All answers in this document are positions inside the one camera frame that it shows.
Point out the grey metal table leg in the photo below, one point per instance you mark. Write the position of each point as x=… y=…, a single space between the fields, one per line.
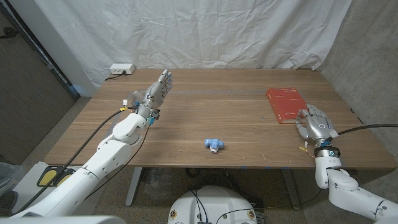
x=292 y=191
x=133 y=186

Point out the grey plastic bin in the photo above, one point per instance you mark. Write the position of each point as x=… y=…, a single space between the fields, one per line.
x=9 y=177

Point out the white power strip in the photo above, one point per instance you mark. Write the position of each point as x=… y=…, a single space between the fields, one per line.
x=122 y=68

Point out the white pedal base plate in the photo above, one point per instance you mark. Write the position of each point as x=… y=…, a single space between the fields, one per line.
x=29 y=179

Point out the clear plastic cup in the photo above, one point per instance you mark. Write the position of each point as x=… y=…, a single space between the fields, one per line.
x=138 y=94

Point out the white wrinkled backdrop sheet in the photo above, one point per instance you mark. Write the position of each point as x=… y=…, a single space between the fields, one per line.
x=199 y=31

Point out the yellow black foot pedal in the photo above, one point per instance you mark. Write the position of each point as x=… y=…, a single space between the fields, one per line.
x=47 y=178
x=64 y=179

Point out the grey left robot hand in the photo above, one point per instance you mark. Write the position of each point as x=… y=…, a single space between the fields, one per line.
x=155 y=93

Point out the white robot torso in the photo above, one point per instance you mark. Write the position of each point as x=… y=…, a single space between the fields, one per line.
x=214 y=205

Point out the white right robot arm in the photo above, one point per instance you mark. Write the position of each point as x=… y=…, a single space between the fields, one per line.
x=345 y=189

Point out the blue toy camera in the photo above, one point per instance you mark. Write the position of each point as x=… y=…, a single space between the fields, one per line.
x=213 y=144

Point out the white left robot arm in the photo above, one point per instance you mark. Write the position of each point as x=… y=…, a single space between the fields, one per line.
x=102 y=165

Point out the red notebook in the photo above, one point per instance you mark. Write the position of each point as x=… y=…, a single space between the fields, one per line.
x=286 y=102

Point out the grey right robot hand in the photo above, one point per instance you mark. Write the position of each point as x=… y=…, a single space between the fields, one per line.
x=318 y=127

